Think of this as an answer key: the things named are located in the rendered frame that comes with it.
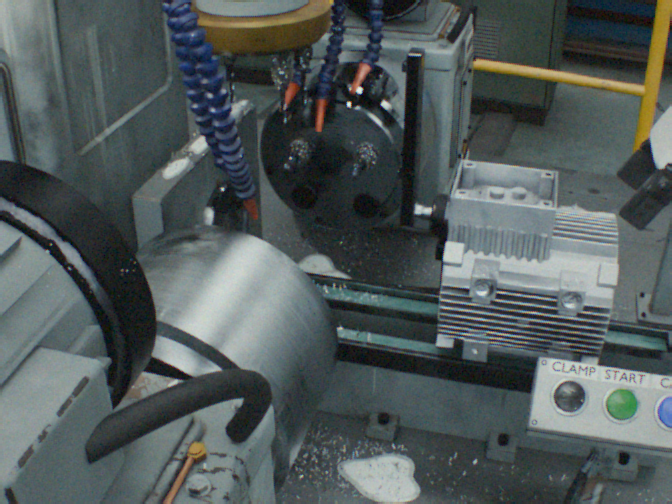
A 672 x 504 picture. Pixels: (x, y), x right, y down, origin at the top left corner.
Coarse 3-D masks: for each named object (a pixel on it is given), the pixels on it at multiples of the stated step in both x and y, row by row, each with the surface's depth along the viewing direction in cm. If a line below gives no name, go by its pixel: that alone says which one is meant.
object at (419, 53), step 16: (416, 48) 101; (416, 64) 100; (416, 80) 101; (416, 96) 102; (416, 112) 104; (416, 128) 105; (416, 144) 106; (416, 160) 107; (400, 176) 110; (416, 176) 109; (416, 192) 111; (400, 208) 112; (416, 208) 112; (400, 224) 113
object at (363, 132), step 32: (320, 64) 127; (352, 64) 122; (384, 64) 124; (352, 96) 114; (384, 96) 115; (288, 128) 120; (352, 128) 117; (384, 128) 116; (288, 160) 123; (320, 160) 121; (352, 160) 120; (384, 160) 118; (288, 192) 126; (320, 192) 124; (352, 192) 123; (384, 192) 121; (320, 224) 128; (352, 224) 126
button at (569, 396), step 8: (560, 384) 72; (568, 384) 72; (576, 384) 72; (560, 392) 72; (568, 392) 72; (576, 392) 72; (584, 392) 72; (560, 400) 72; (568, 400) 72; (576, 400) 71; (584, 400) 71; (560, 408) 72; (568, 408) 71; (576, 408) 71
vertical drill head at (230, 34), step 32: (192, 0) 91; (224, 0) 83; (256, 0) 83; (288, 0) 84; (320, 0) 90; (224, 32) 82; (256, 32) 82; (288, 32) 83; (320, 32) 87; (288, 64) 88
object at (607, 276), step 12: (444, 252) 91; (456, 252) 90; (444, 264) 92; (456, 264) 91; (600, 264) 87; (612, 264) 87; (600, 276) 87; (612, 276) 87; (612, 288) 88; (444, 336) 97; (444, 348) 98; (588, 360) 93
